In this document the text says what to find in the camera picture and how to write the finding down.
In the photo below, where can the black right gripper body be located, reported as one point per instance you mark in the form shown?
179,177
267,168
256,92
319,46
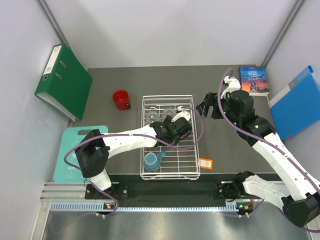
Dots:
225,104

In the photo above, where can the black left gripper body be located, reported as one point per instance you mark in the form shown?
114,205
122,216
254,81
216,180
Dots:
167,120

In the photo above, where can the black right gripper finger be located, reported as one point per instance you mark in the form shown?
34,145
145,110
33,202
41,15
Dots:
209,101
216,113

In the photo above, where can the blue mug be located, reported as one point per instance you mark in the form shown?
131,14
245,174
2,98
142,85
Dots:
152,161

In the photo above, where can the red mug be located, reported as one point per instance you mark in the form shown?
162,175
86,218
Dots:
121,99

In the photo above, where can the pink floral mug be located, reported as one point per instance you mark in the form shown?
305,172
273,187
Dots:
185,135

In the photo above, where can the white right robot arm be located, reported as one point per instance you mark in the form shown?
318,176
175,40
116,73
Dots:
299,195

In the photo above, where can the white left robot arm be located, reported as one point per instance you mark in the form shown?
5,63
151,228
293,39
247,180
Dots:
97,148

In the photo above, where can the clear glass right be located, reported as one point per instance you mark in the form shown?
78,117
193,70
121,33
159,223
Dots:
169,111

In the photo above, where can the clear glass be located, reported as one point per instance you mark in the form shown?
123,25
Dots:
169,111
151,117

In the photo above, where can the clear glass left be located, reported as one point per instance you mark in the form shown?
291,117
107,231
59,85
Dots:
151,117

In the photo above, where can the Jane Eyre paperback book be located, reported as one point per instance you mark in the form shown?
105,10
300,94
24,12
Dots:
253,79

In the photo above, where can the orange tag card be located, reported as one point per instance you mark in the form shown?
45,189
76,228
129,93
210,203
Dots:
205,163

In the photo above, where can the blue folder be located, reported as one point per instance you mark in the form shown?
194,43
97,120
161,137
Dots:
297,106

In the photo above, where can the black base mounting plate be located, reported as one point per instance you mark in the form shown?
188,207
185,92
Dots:
208,187

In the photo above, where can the green lever arch binder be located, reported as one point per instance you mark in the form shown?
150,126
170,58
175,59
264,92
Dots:
65,84

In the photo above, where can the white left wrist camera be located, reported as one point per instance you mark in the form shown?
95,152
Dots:
181,113

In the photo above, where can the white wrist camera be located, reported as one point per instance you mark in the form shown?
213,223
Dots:
232,84
181,113

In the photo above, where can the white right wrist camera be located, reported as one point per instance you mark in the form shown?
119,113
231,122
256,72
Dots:
232,84

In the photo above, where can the white wire dish rack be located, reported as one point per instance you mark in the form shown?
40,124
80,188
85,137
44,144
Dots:
176,157

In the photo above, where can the aluminium rail frame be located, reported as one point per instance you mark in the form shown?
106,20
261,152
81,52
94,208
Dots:
67,215

